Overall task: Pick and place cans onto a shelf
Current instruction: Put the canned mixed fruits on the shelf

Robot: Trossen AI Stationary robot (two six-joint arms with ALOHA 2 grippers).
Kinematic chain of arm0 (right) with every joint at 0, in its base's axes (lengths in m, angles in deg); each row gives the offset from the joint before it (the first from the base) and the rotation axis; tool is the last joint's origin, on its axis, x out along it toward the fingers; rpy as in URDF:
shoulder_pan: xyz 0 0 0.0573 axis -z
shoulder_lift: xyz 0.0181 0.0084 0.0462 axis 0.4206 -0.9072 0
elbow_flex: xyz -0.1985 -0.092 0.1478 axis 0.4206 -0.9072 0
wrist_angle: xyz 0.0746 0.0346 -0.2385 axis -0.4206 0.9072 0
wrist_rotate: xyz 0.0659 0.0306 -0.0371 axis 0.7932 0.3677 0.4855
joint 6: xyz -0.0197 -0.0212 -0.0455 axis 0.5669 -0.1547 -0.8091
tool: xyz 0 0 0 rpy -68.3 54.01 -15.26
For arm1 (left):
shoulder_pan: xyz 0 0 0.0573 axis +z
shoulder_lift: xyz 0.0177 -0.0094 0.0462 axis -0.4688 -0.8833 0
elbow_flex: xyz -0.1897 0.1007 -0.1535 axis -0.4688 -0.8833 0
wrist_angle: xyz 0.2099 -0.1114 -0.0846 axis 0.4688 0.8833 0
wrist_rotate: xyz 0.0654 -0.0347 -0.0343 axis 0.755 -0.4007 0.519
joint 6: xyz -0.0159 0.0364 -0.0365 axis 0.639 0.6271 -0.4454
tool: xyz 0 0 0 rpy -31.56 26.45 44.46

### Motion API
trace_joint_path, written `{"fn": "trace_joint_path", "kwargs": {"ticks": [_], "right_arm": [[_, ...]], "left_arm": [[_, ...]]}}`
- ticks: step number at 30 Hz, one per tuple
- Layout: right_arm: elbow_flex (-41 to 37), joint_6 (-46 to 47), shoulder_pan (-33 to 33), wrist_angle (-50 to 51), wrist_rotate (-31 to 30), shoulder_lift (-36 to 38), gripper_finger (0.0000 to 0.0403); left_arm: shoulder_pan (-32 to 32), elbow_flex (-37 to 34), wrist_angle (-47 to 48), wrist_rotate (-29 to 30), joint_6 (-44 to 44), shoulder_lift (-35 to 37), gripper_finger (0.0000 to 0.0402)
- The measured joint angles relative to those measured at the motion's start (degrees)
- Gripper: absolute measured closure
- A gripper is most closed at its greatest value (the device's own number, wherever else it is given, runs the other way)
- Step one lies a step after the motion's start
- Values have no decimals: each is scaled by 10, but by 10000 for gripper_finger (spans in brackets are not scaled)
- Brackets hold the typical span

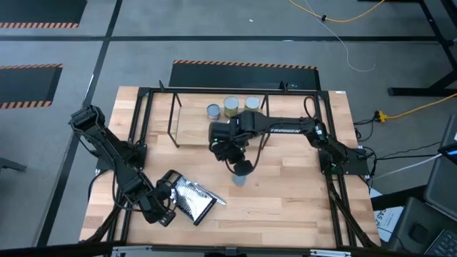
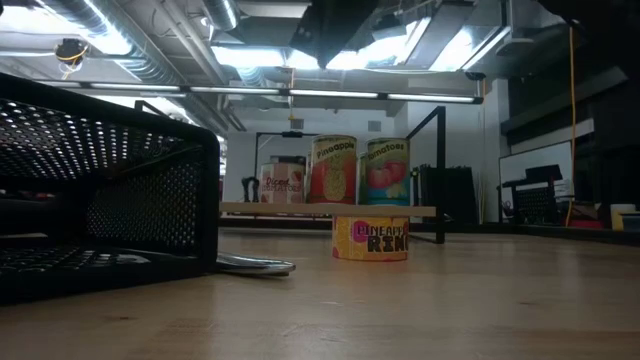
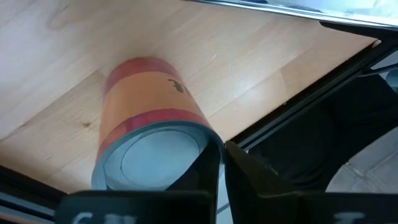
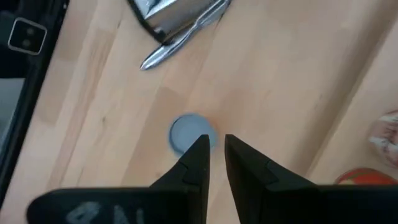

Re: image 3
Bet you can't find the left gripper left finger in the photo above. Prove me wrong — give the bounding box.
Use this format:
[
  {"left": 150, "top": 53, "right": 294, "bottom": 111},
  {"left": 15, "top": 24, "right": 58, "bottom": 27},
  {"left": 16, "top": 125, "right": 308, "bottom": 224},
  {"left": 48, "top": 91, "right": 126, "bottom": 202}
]
[{"left": 167, "top": 139, "right": 223, "bottom": 224}]

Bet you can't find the silver metal rail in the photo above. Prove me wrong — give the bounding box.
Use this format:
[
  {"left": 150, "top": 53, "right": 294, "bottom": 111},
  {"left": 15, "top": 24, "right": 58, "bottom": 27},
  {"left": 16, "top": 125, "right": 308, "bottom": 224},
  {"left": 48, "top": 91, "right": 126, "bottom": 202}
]
[{"left": 183, "top": 0, "right": 398, "bottom": 30}]

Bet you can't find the orange and red can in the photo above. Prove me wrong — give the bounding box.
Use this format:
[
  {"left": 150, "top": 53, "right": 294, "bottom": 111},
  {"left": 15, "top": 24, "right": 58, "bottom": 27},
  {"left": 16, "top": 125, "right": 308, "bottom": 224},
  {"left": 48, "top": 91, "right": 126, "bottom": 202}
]
[{"left": 91, "top": 57, "right": 224, "bottom": 191}]

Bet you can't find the black table frame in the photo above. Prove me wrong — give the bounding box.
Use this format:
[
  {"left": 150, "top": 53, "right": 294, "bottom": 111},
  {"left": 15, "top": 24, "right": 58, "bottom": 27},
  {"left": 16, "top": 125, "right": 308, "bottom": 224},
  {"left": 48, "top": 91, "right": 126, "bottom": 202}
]
[{"left": 0, "top": 21, "right": 398, "bottom": 224}]

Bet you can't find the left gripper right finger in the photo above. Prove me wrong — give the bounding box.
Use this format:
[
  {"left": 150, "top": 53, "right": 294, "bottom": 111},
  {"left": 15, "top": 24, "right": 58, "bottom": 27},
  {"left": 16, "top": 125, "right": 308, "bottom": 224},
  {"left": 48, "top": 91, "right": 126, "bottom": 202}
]
[{"left": 223, "top": 140, "right": 302, "bottom": 224}]

